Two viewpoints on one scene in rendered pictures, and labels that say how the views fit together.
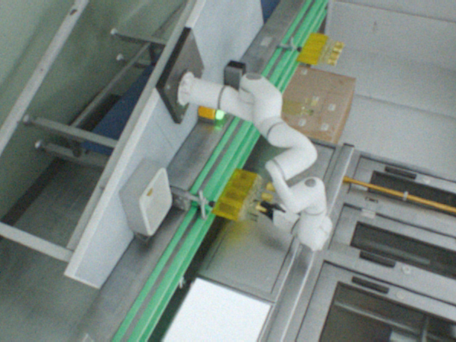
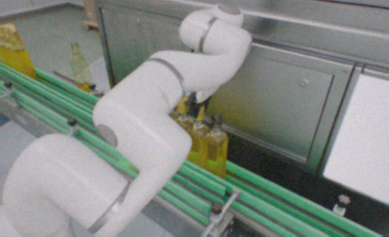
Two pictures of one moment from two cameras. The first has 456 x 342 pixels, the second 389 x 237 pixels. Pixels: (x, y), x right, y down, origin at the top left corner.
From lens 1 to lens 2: 1.33 m
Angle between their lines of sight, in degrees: 17
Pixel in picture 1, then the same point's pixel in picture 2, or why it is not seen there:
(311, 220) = (194, 78)
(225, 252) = (273, 137)
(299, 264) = (269, 33)
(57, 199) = not seen: outside the picture
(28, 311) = not seen: outside the picture
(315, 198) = (137, 114)
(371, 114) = not seen: outside the picture
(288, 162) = (77, 209)
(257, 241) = (247, 97)
